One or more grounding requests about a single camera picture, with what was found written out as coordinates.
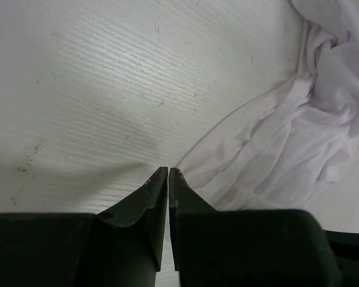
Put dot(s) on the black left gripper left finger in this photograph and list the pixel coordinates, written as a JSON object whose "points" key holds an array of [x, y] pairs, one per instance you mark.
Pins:
{"points": [[121, 246]]}

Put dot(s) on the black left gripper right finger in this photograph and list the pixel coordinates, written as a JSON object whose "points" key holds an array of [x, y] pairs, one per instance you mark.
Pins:
{"points": [[284, 247]]}

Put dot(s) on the white tank top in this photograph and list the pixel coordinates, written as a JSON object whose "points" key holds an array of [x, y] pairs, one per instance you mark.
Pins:
{"points": [[283, 148]]}

